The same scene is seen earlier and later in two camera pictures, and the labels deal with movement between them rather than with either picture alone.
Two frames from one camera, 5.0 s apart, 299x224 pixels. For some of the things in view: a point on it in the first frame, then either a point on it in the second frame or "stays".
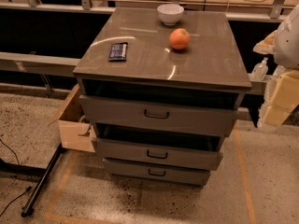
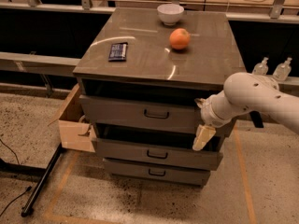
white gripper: x=288 y=46 → x=207 y=115
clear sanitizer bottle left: x=260 y=70 stays
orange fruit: x=179 y=38 stays
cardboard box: x=76 y=131 stays
